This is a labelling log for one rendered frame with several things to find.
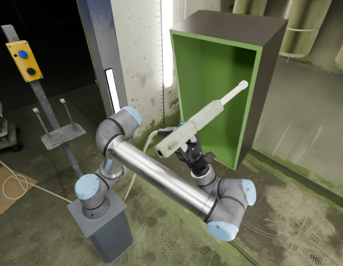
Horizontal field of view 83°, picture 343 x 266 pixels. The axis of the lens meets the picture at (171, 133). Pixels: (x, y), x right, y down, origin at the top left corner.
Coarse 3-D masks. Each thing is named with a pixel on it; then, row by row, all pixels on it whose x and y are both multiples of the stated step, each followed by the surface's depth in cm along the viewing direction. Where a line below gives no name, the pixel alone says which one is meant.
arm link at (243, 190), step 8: (224, 184) 75; (232, 184) 73; (240, 184) 71; (248, 184) 70; (224, 192) 73; (232, 192) 69; (240, 192) 69; (248, 192) 68; (240, 200) 67; (248, 200) 68
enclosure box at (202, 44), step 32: (192, 32) 116; (224, 32) 110; (256, 32) 105; (192, 64) 162; (224, 64) 157; (256, 64) 102; (192, 96) 184; (224, 96) 179; (256, 96) 126; (224, 128) 209; (256, 128) 176; (224, 160) 193
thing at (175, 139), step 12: (240, 84) 81; (228, 96) 76; (204, 108) 72; (216, 108) 72; (192, 120) 67; (204, 120) 69; (168, 132) 74; (180, 132) 64; (192, 132) 66; (168, 144) 61; (180, 144) 64; (168, 156) 62
